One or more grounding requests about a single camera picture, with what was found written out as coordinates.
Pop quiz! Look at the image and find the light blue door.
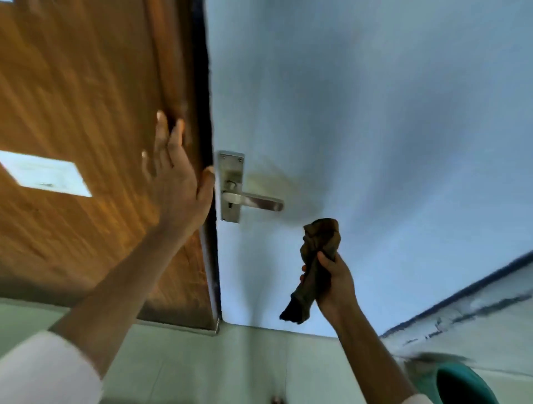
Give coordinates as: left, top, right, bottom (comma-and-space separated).
204, 0, 533, 339

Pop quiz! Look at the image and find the person's right forearm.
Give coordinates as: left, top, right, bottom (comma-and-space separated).
329, 307, 420, 404

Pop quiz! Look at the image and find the metal door handle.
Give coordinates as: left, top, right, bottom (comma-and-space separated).
218, 150, 285, 224

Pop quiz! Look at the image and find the white switch plate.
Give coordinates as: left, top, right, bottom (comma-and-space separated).
0, 150, 93, 198

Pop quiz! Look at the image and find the black door frame strip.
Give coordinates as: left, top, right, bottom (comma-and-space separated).
381, 251, 533, 339
190, 0, 222, 322

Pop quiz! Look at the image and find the teal plastic bucket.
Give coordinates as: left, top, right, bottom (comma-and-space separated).
435, 361, 500, 404

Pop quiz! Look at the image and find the person's right hand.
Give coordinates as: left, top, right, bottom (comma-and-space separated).
300, 251, 358, 324

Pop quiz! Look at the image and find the person's white left sleeve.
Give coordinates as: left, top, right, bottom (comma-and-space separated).
0, 331, 104, 404

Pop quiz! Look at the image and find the person's left hand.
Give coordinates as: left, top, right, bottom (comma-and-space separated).
140, 110, 216, 238

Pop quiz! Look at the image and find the person's left forearm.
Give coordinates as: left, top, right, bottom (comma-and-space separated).
49, 220, 205, 378

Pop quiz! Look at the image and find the brown cleaning cloth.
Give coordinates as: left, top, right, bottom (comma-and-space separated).
279, 218, 342, 325

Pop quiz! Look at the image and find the brown wooden wall panel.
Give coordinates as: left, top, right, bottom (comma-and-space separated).
0, 0, 217, 332

